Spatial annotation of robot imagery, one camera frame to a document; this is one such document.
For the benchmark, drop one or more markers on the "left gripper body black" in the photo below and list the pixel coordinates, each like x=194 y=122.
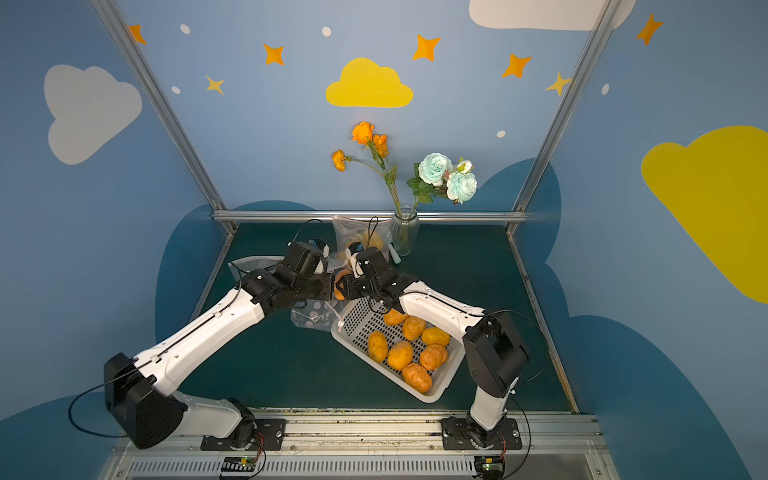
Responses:
x=324 y=285

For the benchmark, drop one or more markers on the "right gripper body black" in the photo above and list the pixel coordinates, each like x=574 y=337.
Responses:
x=358 y=287

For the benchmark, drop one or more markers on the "yellow green potato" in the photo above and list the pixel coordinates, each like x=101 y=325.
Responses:
x=374 y=240

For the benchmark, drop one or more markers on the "orange potato basket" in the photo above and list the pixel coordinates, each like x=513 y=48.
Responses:
x=340 y=284

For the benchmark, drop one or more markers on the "spare clear zipper bag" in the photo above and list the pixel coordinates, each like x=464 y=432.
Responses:
x=317 y=314

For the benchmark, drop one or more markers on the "clear zipper bag pink zipper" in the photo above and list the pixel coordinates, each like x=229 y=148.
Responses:
x=348 y=230

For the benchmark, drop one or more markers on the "orange potato edge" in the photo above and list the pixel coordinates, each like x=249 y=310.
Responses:
x=377 y=346

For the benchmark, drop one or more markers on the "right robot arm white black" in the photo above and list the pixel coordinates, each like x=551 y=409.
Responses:
x=494 y=347

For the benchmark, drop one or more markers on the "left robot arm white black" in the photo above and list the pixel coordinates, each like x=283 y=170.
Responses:
x=142 y=392

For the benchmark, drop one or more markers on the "light blue toy trowel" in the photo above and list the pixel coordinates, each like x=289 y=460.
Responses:
x=394 y=254

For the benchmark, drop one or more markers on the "ribbed glass vase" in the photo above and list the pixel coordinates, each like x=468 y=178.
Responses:
x=404 y=230

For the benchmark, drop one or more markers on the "white perforated plastic basket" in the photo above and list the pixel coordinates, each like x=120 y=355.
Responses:
x=359 y=319

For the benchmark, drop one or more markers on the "wrinkled orange potato right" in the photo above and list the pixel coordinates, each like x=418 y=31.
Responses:
x=433 y=357

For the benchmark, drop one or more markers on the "wrinkled orange potato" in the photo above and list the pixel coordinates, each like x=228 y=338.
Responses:
x=433 y=357
x=417 y=377

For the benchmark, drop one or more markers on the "wrinkled orange potato bottom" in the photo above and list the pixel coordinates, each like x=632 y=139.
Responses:
x=417 y=377

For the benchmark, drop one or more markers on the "mint artificial rose stem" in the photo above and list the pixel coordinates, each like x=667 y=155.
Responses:
x=437 y=176

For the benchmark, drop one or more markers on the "orange artificial flower stem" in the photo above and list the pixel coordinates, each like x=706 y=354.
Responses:
x=376 y=145

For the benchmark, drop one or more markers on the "left controller board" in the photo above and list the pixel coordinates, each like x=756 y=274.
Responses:
x=238 y=466

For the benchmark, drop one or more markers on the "controller board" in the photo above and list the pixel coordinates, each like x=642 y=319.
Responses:
x=238 y=466
x=489 y=467

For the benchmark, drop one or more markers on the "right controller board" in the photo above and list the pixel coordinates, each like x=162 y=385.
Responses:
x=489 y=467

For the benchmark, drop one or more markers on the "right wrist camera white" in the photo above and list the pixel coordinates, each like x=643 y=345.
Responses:
x=351 y=253

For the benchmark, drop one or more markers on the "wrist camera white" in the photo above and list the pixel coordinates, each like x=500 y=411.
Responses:
x=351 y=253
x=320 y=246

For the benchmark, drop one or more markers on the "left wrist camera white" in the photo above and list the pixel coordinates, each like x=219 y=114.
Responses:
x=320 y=246

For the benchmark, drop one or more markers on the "aluminium back frame rail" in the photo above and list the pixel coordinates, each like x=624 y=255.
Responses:
x=287 y=216

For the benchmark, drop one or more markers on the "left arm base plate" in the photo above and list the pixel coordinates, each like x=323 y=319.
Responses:
x=249 y=435

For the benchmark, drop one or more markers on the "left aluminium frame post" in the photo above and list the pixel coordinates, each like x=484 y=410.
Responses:
x=119 y=30

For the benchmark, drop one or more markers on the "aluminium frame post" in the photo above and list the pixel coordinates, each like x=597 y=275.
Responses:
x=587 y=62
x=119 y=30

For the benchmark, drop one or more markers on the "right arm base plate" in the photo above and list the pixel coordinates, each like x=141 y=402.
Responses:
x=463 y=433

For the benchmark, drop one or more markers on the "front aluminium rail bed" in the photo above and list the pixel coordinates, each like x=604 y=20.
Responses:
x=380 y=444

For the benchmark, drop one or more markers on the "right aluminium frame post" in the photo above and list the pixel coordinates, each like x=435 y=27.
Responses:
x=587 y=62

